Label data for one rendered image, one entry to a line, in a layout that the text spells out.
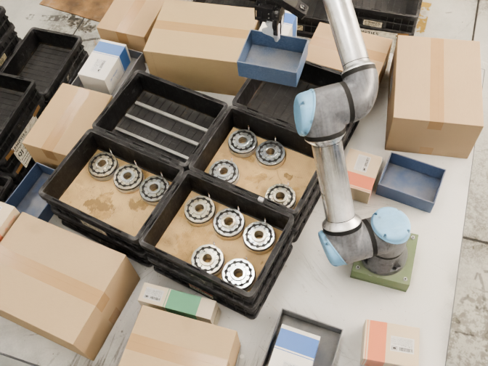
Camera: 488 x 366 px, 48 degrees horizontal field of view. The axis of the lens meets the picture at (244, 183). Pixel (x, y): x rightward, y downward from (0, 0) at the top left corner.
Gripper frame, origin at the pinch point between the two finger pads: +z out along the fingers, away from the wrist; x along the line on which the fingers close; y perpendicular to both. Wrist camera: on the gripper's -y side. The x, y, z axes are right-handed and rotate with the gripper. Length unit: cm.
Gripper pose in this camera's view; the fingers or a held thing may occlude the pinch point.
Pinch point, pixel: (279, 38)
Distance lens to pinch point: 190.6
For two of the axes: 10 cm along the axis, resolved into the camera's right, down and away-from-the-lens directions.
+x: -3.3, 7.8, -5.3
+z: 0.4, 5.7, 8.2
